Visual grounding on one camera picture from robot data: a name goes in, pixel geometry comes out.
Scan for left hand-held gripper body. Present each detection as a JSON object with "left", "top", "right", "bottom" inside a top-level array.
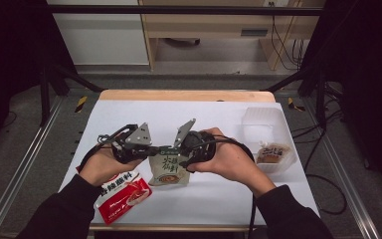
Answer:
[{"left": 110, "top": 122, "right": 153, "bottom": 164}]

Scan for black curtain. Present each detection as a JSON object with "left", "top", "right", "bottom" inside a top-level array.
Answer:
[
  {"left": 297, "top": 0, "right": 382, "bottom": 200},
  {"left": 0, "top": 0, "right": 78, "bottom": 157}
]

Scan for spouted sauce pouch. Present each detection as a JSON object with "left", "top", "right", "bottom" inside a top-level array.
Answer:
[{"left": 256, "top": 140, "right": 292, "bottom": 165}]

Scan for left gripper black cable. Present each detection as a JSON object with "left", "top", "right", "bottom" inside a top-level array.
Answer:
[{"left": 78, "top": 123, "right": 138, "bottom": 170}]

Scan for yellow black tape strip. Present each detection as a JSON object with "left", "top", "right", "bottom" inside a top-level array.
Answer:
[{"left": 75, "top": 96, "right": 89, "bottom": 114}]

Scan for yellow-handled tool right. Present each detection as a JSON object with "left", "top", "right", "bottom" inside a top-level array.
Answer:
[{"left": 286, "top": 97, "right": 306, "bottom": 113}]

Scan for beige green sauce packet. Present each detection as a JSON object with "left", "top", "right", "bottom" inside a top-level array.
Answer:
[{"left": 147, "top": 145, "right": 191, "bottom": 187}]

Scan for clear plastic container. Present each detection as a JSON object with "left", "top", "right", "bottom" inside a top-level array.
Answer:
[{"left": 242, "top": 106, "right": 297, "bottom": 175}]

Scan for person's left hand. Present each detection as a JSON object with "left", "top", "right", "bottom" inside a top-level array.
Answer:
[{"left": 79, "top": 145, "right": 143, "bottom": 187}]

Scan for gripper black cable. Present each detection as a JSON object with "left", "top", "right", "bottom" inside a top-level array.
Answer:
[
  {"left": 192, "top": 134, "right": 257, "bottom": 239},
  {"left": 78, "top": 123, "right": 138, "bottom": 170}
]

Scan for black horizontal frame bar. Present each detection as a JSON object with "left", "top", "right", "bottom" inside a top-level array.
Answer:
[{"left": 46, "top": 4, "right": 324, "bottom": 17}]

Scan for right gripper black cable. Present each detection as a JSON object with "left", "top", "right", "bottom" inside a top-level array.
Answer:
[{"left": 192, "top": 134, "right": 257, "bottom": 239}]

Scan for red seasoning packet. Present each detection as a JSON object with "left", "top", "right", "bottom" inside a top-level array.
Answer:
[{"left": 76, "top": 164, "right": 153, "bottom": 226}]

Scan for light wooden desk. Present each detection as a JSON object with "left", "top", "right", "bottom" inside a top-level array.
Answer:
[{"left": 138, "top": 0, "right": 326, "bottom": 72}]

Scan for white table sheet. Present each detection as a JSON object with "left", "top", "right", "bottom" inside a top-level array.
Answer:
[{"left": 59, "top": 100, "right": 321, "bottom": 227}]

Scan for hanging desk cables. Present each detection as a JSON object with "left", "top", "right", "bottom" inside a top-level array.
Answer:
[{"left": 270, "top": 1, "right": 306, "bottom": 72}]

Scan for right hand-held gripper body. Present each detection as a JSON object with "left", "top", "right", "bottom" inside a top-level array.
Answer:
[{"left": 173, "top": 119, "right": 217, "bottom": 168}]

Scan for white cabinet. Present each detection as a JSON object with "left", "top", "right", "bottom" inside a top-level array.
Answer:
[{"left": 47, "top": 0, "right": 150, "bottom": 66}]

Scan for person's right hand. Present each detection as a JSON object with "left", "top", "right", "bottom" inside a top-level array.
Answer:
[{"left": 187, "top": 126, "right": 277, "bottom": 199}]

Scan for aluminium rail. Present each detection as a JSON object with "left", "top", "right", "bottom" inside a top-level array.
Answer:
[
  {"left": 0, "top": 96, "right": 64, "bottom": 239},
  {"left": 302, "top": 98, "right": 382, "bottom": 239}
]

